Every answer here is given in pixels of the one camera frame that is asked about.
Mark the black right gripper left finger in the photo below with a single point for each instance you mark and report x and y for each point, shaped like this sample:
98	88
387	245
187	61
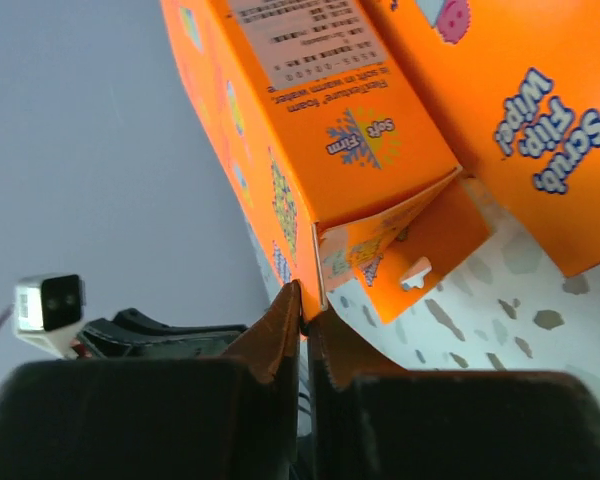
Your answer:
231	416

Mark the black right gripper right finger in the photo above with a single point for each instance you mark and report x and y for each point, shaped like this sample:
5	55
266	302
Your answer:
373	419

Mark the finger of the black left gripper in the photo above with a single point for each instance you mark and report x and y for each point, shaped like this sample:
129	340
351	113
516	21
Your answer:
131	334

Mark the orange sponge box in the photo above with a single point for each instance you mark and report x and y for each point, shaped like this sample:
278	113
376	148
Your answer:
514	87
338	167

